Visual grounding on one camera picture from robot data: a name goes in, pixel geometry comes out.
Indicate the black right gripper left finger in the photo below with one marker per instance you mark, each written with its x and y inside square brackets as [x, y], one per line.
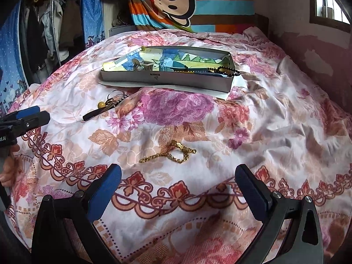
[101, 191]

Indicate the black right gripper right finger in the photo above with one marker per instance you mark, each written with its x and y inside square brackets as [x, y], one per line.
[254, 191]

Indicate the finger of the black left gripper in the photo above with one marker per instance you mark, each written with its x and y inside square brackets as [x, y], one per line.
[17, 124]
[24, 112]

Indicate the beige hair claw clip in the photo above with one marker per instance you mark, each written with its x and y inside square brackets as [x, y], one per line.
[142, 65]

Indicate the blue kids smart watch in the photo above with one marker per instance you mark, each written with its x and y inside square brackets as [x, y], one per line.
[167, 64]

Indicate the left hand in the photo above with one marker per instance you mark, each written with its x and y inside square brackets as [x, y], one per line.
[8, 174]

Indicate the blue fabric wardrobe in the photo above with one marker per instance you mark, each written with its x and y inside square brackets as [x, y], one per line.
[13, 79]

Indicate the floral pink bed quilt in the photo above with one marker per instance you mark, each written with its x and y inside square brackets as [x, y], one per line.
[178, 201]

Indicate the hanging clothes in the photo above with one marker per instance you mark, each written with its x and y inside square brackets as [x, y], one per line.
[50, 33]

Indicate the silver bangle rings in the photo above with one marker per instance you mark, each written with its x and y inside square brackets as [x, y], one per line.
[115, 94]

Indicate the grey box with dinosaur drawing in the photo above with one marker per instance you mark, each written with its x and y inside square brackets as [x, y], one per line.
[208, 68]

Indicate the striped monkey blanket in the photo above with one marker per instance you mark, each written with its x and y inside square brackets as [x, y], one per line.
[224, 16]

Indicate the yellow bead keychain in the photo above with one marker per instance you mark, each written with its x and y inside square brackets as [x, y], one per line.
[101, 105]

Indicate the window with dark frame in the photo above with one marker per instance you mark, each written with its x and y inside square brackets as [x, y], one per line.
[330, 14]

